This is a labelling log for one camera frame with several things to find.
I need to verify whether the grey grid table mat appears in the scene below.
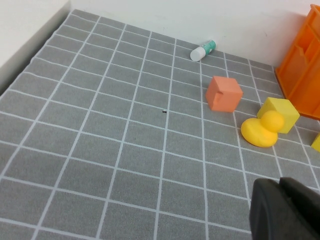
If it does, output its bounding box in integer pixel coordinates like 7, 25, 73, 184
0, 9, 320, 240

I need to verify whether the orange plastic cutlery holder crate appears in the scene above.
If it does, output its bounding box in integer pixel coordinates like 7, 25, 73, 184
274, 3, 320, 121

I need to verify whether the white green glue stick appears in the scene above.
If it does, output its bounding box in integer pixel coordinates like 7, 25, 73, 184
189, 39, 217, 62

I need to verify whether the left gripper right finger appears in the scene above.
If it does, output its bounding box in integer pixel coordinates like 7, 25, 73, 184
279, 176, 320, 240

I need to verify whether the notched yellow foam cube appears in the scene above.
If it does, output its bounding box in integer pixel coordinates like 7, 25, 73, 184
310, 133, 320, 150

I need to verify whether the orange foam cube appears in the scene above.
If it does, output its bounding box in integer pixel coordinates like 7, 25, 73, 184
205, 75, 244, 113

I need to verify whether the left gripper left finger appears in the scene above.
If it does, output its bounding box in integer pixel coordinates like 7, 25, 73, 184
249, 177, 301, 240

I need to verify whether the yellow rubber duck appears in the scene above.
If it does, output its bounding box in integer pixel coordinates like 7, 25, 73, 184
240, 109, 285, 148

